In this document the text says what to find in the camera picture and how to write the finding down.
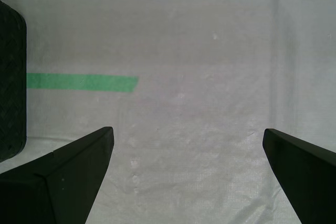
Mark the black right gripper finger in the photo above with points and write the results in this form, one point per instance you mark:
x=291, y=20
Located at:
x=52, y=195
x=309, y=182

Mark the black perforated plastic basket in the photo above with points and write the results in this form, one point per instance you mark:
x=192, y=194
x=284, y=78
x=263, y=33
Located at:
x=11, y=77

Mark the long green tape strip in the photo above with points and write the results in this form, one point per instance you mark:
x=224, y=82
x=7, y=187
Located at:
x=78, y=82

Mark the white table cloth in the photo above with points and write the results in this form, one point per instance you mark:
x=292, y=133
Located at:
x=197, y=51

